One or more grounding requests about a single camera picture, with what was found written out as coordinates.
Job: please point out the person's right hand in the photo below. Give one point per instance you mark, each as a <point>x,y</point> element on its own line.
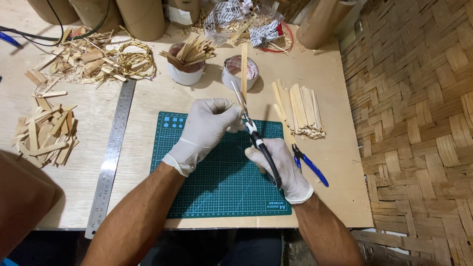
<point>286,173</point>

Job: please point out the person's left hand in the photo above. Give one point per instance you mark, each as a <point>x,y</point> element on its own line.
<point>201,129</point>

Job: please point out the person's left fingers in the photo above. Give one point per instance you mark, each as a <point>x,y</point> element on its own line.
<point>232,116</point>

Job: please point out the long thin wooden stick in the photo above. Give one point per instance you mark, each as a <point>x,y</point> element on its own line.
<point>244,70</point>

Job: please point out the white tape roll holding sticks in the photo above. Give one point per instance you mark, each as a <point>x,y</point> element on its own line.
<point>184,75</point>

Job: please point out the stack of flat wooden sticks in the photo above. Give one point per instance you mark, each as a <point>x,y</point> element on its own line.
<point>301,111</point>

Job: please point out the green cutting mat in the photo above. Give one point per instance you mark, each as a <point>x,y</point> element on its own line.
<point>221,184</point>

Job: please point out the bundle of short wooden sticks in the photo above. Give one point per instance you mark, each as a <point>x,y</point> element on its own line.
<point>190,53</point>

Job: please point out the printed clear plastic bag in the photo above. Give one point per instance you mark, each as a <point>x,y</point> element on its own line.
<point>240,20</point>

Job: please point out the steel ruler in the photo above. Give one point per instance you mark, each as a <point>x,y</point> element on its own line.
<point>111,159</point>

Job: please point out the brown cardboard tube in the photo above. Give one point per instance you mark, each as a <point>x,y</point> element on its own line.
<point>94,14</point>
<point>51,9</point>
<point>321,22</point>
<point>142,18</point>

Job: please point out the person's dark trousers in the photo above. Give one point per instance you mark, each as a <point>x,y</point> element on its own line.
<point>221,247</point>

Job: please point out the heap of wood scraps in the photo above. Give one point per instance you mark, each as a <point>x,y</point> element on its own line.
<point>81,61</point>

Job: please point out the loose flat wooden piece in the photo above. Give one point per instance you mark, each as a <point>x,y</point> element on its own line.
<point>50,94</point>

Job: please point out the pile of cut wooden pieces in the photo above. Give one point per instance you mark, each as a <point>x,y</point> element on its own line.
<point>46,135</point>

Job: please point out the person's brown clothing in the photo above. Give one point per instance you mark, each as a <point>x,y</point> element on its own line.
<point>24,199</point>

